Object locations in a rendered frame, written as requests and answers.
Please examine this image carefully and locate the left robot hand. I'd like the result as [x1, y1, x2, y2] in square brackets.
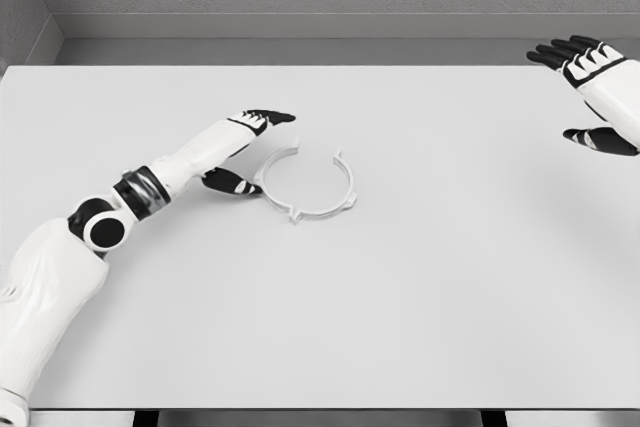
[198, 108, 297, 199]

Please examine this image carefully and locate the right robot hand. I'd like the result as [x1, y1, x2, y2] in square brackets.
[526, 35, 640, 158]

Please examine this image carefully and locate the white PVC pipe clamp ring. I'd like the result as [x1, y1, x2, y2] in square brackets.
[253, 136, 360, 226]

